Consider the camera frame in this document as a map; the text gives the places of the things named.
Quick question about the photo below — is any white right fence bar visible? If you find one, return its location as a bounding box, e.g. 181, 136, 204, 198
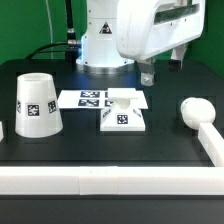
198, 123, 224, 168

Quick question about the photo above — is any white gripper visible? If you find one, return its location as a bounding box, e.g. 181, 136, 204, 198
116, 0, 205, 86

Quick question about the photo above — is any white lamp base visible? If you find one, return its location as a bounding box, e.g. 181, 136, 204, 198
100, 88, 146, 132

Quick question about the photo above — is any white fence bar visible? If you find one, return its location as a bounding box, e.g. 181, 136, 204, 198
0, 121, 4, 142
198, 123, 224, 168
0, 167, 224, 195

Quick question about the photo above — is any white front fence bar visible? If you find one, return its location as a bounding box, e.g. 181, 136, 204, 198
0, 167, 224, 195

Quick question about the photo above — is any white left fence bar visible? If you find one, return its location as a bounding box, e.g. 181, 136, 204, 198
0, 121, 4, 142

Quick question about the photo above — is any white lamp shade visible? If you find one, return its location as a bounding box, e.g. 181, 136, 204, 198
15, 73, 63, 138

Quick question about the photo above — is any white lamp bulb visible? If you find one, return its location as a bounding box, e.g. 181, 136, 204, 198
181, 97, 216, 130

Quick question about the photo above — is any thin grey cable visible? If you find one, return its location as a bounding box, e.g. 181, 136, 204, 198
44, 0, 55, 60

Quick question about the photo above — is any black cable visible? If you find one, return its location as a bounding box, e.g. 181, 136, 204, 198
25, 0, 82, 60

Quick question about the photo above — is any white marker sheet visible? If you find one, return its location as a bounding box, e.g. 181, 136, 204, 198
58, 88, 148, 109

